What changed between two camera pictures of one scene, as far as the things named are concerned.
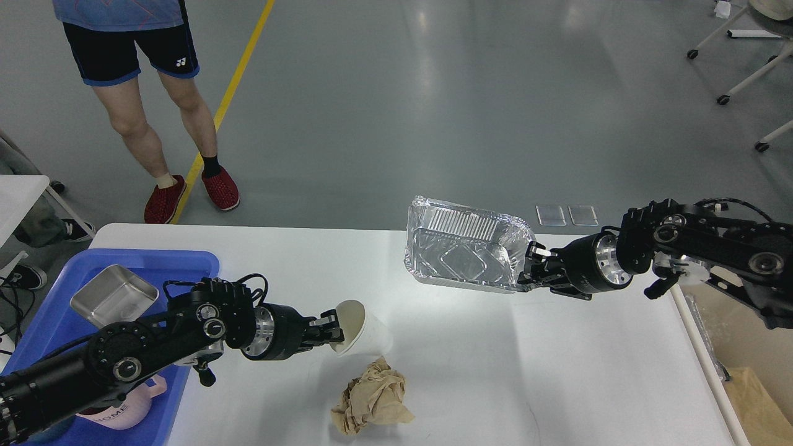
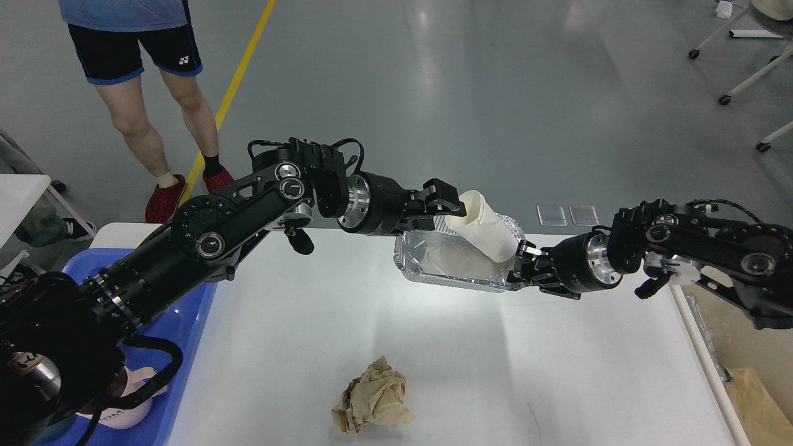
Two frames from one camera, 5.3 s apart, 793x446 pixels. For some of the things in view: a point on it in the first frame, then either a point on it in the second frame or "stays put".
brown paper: x=375 y=396 stays put
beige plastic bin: x=754 y=360 stays put
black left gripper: x=279 y=333 -> x=376 y=205
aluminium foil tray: x=456 y=245 stays put
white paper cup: x=365 y=332 -> x=484 y=228
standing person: x=102 y=34 stays put
